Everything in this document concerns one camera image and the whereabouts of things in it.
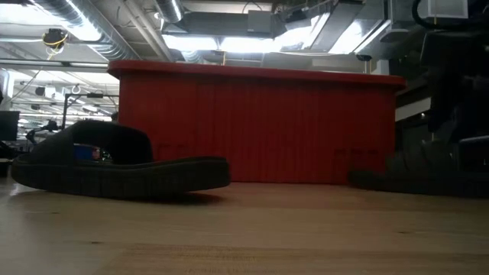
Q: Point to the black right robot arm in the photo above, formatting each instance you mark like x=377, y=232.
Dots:
x=451, y=57

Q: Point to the black computer monitor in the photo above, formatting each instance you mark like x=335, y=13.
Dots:
x=9, y=126

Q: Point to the grey security camera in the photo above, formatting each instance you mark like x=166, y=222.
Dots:
x=363, y=57

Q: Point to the black slide sandal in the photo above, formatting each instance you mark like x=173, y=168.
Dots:
x=401, y=183
x=114, y=179

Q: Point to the red plastic bin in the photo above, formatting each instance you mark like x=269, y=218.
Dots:
x=237, y=122

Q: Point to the large silver ventilation duct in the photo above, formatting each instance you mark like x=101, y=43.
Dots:
x=95, y=30

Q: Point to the grey ceiling box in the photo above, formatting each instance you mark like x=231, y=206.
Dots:
x=260, y=23

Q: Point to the ceiling dome camera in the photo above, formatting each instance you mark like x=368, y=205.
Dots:
x=55, y=37

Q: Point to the small silver ventilation duct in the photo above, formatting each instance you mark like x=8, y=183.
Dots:
x=170, y=9

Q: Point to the person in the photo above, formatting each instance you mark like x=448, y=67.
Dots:
x=114, y=116

